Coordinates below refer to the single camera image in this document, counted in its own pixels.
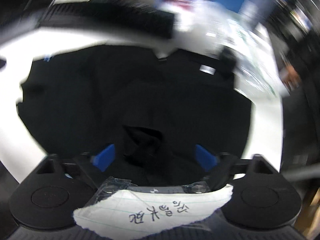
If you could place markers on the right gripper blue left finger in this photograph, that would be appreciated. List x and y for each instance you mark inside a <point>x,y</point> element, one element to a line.
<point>105,158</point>

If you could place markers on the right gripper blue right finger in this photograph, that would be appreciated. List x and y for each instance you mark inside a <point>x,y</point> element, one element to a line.
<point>205,157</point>

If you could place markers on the black polo shirt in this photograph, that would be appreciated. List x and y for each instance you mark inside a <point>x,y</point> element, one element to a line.
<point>155,112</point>

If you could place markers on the handwritten paper label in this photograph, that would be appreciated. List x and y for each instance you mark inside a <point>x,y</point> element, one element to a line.
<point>133,215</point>

